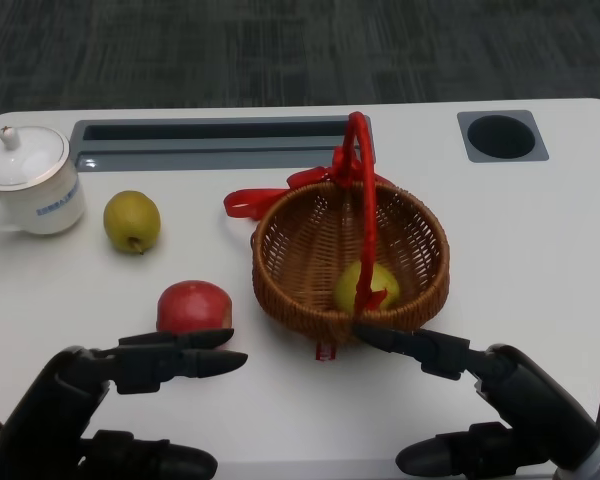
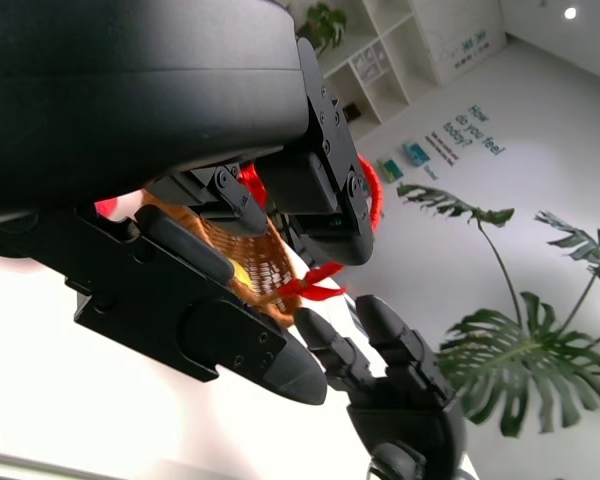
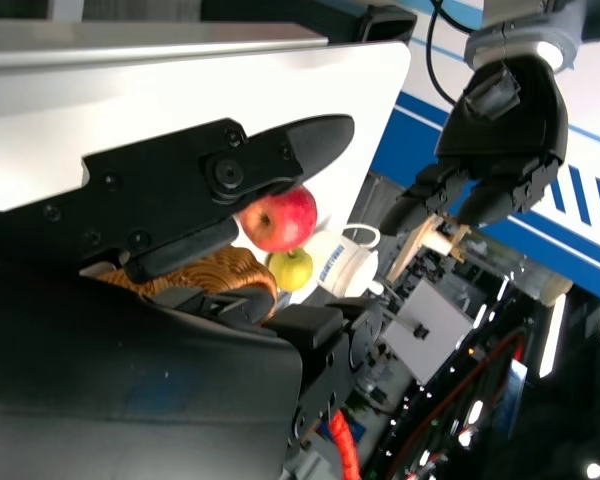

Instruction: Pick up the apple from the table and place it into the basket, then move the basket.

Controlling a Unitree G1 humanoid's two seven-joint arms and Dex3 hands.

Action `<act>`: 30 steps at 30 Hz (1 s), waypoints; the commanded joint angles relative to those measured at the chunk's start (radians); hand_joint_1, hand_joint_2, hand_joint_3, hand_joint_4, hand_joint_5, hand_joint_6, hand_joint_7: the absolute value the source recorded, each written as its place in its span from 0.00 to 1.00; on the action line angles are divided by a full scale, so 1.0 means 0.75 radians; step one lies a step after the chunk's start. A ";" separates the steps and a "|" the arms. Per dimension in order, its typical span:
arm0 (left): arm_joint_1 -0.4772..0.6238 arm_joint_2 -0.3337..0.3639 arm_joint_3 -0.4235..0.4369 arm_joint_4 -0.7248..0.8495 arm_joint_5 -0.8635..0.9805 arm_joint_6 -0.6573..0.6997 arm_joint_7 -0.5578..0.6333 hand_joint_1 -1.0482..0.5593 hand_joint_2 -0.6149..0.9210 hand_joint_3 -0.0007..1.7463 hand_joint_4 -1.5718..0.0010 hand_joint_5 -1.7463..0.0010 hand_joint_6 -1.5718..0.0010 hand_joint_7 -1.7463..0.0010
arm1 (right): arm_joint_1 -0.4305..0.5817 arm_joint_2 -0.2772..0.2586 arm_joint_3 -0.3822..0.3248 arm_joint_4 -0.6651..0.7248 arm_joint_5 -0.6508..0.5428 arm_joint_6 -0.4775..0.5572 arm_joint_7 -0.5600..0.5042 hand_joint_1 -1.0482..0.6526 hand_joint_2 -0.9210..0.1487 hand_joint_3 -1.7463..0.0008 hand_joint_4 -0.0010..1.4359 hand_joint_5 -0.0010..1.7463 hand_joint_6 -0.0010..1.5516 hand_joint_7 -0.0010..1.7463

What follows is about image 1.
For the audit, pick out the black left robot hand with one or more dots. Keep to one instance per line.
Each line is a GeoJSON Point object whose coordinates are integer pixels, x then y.
{"type": "Point", "coordinates": [55, 390]}

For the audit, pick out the grey round cup holder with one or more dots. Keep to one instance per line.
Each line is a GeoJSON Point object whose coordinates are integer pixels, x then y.
{"type": "Point", "coordinates": [502, 136]}

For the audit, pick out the large green pear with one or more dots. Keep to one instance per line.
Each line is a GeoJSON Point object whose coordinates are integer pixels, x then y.
{"type": "Point", "coordinates": [130, 220]}

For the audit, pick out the small green pear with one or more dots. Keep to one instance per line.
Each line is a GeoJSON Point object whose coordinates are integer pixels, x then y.
{"type": "Point", "coordinates": [347, 290]}

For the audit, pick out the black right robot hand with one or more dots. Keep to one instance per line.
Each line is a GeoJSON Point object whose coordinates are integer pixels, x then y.
{"type": "Point", "coordinates": [535, 400]}

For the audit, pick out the white ceramic mug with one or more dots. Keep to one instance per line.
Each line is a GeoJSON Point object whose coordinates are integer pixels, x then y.
{"type": "Point", "coordinates": [50, 205]}

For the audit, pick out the white mug lid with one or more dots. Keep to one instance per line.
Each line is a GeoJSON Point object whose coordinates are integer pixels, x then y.
{"type": "Point", "coordinates": [22, 157]}

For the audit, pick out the grey table slot tray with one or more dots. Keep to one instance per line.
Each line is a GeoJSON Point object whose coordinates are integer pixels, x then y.
{"type": "Point", "coordinates": [220, 142]}

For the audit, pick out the red apple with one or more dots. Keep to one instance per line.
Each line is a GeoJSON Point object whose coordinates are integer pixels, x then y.
{"type": "Point", "coordinates": [192, 307]}

